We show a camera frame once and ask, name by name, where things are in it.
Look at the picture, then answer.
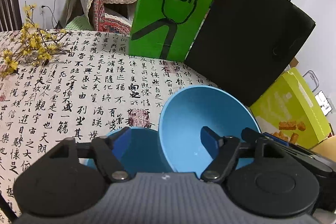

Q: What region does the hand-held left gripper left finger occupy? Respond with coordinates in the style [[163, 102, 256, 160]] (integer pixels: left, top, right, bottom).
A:
[[39, 126, 133, 184]]

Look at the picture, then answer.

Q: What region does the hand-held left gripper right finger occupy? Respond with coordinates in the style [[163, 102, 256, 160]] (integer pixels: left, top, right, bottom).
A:
[[201, 126, 294, 184]]

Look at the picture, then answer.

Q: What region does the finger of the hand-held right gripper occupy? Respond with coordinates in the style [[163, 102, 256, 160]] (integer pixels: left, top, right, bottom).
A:
[[241, 127, 317, 164]]

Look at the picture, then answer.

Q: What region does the blue bowl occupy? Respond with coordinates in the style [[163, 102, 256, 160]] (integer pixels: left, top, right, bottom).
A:
[[84, 126, 174, 174], [159, 85, 261, 173]]

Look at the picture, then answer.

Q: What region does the beige thermos jug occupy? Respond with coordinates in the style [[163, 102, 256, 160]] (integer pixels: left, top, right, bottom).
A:
[[314, 135, 336, 159]]

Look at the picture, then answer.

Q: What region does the yellow-green snack box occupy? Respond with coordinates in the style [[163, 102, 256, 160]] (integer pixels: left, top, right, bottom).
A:
[[249, 67, 332, 149]]

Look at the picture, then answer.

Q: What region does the calligraphy print tablecloth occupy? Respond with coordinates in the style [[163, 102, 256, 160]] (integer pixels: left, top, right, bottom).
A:
[[0, 29, 263, 224]]

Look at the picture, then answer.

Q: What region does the black paper bag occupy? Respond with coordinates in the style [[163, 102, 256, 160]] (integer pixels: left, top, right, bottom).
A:
[[185, 0, 316, 107]]

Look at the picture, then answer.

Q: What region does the green checked seat cushion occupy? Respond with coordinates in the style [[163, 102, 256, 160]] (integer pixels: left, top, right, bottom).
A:
[[66, 15, 93, 30]]

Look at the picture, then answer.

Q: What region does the green paper bag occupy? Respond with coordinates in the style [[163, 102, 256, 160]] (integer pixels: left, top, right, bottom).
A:
[[128, 0, 220, 61]]

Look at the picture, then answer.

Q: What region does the yellow blossom branch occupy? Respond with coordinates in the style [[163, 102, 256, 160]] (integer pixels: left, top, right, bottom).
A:
[[0, 4, 71, 80]]

